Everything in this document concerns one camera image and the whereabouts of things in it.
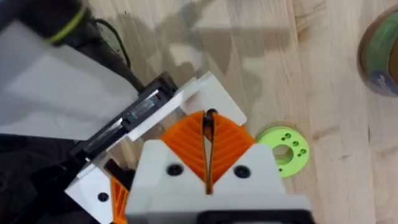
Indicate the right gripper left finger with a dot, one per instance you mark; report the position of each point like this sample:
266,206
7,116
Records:
161,174

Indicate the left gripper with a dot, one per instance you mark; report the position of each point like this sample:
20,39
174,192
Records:
124,119

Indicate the bare white finger of the left gripper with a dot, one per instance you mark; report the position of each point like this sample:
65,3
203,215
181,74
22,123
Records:
214,98

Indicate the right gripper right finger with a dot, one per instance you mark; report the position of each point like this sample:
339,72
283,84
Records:
248,180

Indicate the green disc with holes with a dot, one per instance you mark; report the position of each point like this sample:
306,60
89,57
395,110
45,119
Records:
290,149

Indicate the green and brown tape roll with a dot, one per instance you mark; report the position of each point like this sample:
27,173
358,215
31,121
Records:
381,53

